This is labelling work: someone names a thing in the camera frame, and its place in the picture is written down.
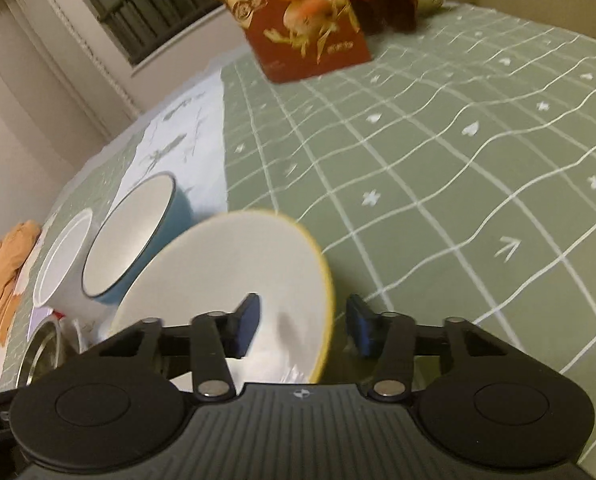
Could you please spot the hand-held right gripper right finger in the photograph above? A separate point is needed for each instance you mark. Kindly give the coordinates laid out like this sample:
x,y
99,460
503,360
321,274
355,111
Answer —
x,y
357,325

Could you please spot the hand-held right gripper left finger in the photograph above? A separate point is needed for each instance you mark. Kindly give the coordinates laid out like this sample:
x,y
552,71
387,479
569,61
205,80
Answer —
x,y
248,322

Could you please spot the yellow-rimmed white bowl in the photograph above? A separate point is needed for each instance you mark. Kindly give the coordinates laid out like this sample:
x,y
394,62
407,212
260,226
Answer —
x,y
218,270

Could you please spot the white plastic bowl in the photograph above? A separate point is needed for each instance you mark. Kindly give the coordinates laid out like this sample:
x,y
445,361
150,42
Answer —
x,y
60,260

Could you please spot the stainless steel bowl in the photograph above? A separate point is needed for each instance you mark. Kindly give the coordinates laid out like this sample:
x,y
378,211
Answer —
x,y
43,352

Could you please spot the white deer-print table runner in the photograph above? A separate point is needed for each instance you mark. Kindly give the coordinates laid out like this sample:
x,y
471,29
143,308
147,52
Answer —
x,y
188,135

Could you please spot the orange cloth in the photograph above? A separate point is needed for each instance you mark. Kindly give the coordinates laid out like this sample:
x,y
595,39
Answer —
x,y
3,280

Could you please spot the red printed carton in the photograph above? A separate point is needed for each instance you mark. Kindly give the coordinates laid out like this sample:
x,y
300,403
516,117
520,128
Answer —
x,y
303,35

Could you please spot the dark window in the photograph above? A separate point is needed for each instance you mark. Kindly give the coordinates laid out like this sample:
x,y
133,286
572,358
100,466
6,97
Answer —
x,y
148,5

